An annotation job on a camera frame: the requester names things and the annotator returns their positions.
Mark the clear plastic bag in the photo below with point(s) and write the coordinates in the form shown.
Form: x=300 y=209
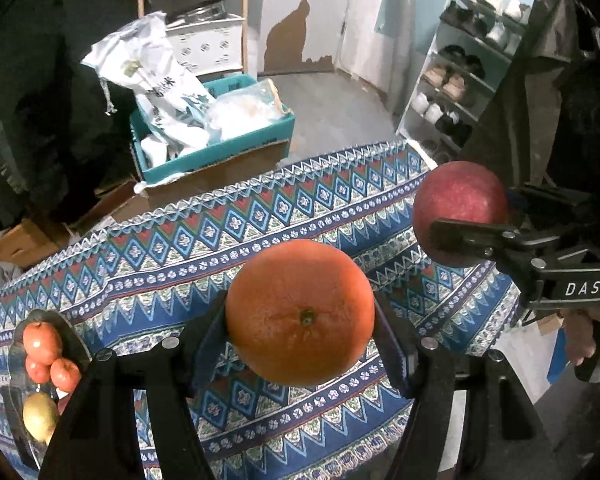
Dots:
x=245 y=110

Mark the clear glass plate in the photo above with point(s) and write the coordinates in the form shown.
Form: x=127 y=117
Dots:
x=77 y=345

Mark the large orange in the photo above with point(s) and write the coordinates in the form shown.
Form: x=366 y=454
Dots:
x=300 y=310

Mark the white shoe rack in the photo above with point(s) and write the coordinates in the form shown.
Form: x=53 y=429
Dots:
x=415 y=85

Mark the small tangerine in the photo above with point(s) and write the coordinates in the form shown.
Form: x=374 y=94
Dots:
x=42 y=342
x=65 y=375
x=36 y=371

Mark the white perforated basket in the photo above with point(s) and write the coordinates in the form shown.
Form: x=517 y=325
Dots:
x=205 y=45

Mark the yellow pear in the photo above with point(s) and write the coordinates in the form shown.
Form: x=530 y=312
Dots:
x=40 y=417

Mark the large cardboard box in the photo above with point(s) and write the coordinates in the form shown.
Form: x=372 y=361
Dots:
x=220 y=172

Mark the grey-brown hanging coat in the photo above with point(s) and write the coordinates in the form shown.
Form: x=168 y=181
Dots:
x=520 y=100

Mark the dark hanging clothes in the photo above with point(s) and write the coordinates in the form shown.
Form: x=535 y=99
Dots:
x=55 y=85

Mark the teal storage box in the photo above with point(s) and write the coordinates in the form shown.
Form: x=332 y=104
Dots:
x=240 y=146

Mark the wooden shelf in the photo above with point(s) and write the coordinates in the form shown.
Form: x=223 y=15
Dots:
x=142 y=15

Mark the person's right hand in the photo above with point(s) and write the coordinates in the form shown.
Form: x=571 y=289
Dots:
x=580 y=337

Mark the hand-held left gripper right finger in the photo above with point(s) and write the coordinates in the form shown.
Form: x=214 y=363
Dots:
x=397 y=360

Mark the white printed bag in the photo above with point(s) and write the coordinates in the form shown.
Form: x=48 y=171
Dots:
x=145 y=60

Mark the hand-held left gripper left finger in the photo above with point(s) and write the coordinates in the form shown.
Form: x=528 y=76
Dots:
x=206 y=360

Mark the red apple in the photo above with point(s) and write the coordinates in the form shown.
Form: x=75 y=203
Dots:
x=455 y=195

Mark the blue patterned tablecloth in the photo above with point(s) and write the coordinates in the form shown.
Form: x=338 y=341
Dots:
x=180 y=240

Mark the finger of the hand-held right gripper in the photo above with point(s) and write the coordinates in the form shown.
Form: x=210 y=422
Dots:
x=470 y=237
x=522 y=199

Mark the rows of shoes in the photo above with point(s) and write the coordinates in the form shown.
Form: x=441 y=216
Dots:
x=455 y=82

